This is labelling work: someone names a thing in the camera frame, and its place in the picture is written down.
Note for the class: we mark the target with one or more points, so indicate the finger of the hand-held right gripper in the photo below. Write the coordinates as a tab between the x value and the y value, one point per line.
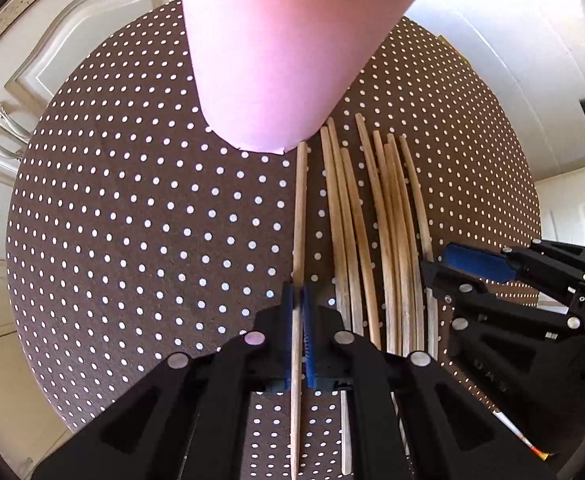
479	260
452	285

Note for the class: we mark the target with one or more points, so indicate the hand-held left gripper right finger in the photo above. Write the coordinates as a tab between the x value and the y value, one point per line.
310	340

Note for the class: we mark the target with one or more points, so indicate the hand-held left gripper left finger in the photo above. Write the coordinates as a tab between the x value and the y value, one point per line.
287	335

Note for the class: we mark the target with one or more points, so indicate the row of wooden chopsticks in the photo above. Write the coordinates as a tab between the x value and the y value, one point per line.
360	240

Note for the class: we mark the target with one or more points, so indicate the long wooden chopstick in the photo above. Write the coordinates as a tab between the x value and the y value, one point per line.
300	220

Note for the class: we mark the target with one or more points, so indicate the pink paper cup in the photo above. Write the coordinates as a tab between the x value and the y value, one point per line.
282	50

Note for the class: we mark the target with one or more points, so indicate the white orange stick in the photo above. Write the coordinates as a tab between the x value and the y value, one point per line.
514	430

